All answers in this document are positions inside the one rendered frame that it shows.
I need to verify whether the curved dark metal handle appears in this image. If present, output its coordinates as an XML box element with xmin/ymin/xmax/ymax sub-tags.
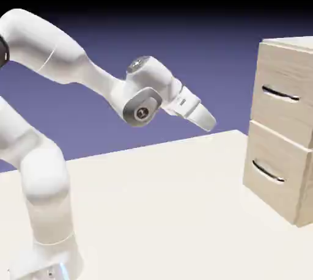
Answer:
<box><xmin>252</xmin><ymin>159</ymin><xmax>286</xmax><ymax>183</ymax></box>
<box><xmin>262</xmin><ymin>85</ymin><xmax>301</xmax><ymax>102</ymax></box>

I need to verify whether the light wood cabinet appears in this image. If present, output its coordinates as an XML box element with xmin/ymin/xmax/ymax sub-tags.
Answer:
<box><xmin>242</xmin><ymin>35</ymin><xmax>313</xmax><ymax>229</ymax></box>

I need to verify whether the light wood drawer front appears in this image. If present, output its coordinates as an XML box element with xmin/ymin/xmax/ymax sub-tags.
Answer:
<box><xmin>250</xmin><ymin>42</ymin><xmax>313</xmax><ymax>149</ymax></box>
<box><xmin>242</xmin><ymin>120</ymin><xmax>313</xmax><ymax>226</ymax></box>

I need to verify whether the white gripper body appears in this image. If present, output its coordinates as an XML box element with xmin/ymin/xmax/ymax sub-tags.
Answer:
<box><xmin>188</xmin><ymin>103</ymin><xmax>218</xmax><ymax>132</ymax></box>

